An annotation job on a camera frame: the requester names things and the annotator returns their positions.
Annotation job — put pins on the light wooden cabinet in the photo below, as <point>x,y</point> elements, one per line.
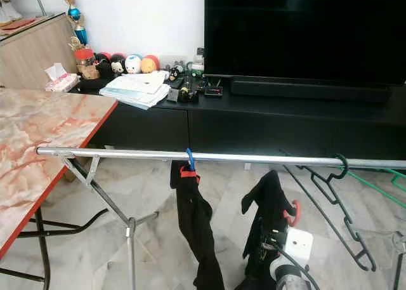
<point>32,58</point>

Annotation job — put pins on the pink tissue box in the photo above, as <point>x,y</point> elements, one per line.
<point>62,82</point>

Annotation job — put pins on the marble pattern folding table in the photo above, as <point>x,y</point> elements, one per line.
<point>32,138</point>

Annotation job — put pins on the stack of white papers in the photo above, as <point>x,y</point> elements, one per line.
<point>136,88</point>

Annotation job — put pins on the white figurine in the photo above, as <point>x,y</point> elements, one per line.
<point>7,9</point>

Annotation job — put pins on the silver metal drying rack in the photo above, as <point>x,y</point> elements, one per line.
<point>133,155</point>

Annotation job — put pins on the black remote control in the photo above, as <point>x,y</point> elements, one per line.
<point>184,93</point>

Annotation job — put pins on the small black toy figure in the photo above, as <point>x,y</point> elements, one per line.
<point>174,73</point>

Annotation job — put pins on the large black television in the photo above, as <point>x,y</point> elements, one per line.
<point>298,30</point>

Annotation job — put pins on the black soundbar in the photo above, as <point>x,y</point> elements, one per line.
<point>311,91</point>

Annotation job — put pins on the black and white plush toy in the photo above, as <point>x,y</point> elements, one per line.
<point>118,65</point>

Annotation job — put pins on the red hanger with blue hook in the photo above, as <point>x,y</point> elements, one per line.
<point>189,172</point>

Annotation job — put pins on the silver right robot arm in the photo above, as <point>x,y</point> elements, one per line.
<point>288,277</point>

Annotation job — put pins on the red packet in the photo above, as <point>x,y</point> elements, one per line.
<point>19,23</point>

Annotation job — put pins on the black garment with yellow print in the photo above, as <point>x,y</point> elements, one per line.
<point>260,201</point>

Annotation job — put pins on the clear bottle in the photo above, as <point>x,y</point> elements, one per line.
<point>198,59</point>

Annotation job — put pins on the black round plush toy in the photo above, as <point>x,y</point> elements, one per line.
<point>104,66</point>

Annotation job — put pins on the black garment with white print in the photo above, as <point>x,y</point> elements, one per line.
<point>200,233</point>

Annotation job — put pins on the small black box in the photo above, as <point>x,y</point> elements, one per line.
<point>214,91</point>

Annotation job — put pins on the gold and blue trophy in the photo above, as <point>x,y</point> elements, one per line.
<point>74,13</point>

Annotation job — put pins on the red plastic hanger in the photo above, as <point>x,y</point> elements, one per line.
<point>297,212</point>

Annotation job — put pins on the black plastic hanger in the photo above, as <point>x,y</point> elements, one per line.
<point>346,168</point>

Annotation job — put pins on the orange and red plush toy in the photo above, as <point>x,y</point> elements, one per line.
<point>148,65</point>

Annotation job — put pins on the green mug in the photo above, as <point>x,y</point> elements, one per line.
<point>190,68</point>

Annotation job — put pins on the white and blue plush toy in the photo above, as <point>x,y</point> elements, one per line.
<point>132,64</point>

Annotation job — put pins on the black TV console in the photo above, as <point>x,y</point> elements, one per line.
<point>247,126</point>

